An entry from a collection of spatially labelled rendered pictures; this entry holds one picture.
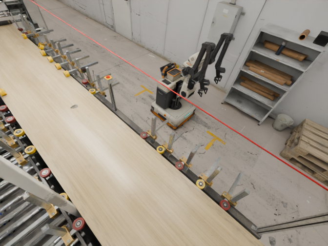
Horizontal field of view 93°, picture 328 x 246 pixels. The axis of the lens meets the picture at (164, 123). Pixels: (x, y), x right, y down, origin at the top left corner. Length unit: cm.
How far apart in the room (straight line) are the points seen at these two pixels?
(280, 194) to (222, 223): 172
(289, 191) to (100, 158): 277
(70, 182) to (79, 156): 24
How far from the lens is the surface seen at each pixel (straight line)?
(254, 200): 281
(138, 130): 200
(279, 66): 362
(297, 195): 327
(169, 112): 281
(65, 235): 155
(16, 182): 96
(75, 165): 166
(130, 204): 143
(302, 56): 333
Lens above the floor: 230
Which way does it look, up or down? 50 degrees down
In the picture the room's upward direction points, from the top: 8 degrees clockwise
